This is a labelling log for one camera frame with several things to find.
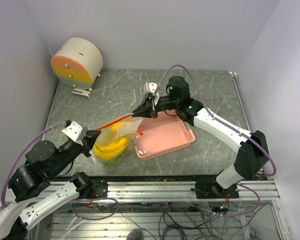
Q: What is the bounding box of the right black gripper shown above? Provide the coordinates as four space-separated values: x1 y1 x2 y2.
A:
132 95 180 119

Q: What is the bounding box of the clear zip bag red zipper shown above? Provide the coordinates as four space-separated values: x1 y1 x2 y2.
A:
92 113 143 166

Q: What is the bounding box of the yellow toy banana bunch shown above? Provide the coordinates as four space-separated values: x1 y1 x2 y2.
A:
92 136 130 161

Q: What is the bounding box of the pink plastic basket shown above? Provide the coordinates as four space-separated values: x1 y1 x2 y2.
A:
134 110 196 160

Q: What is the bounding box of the green round toy fruit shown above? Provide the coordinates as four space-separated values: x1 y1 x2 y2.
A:
104 158 117 166

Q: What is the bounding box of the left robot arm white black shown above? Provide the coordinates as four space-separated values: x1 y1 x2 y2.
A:
0 130 101 240

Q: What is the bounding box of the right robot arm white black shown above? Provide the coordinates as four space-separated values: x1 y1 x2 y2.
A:
132 76 269 198

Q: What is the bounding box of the white metal latch piece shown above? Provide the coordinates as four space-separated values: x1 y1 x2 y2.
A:
72 88 91 99

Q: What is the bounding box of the round cream drawer box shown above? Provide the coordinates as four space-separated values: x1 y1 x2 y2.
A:
50 37 104 91

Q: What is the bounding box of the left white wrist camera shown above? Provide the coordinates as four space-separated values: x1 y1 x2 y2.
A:
61 121 88 143

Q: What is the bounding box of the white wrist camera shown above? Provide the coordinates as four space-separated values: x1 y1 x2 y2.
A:
61 121 88 143
143 82 160 100

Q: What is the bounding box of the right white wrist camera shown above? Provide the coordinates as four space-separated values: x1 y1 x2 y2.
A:
143 82 160 100

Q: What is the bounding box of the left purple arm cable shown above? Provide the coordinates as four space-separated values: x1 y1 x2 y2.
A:
0 121 68 226

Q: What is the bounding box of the aluminium mounting rail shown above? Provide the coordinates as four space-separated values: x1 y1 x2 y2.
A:
94 180 280 202

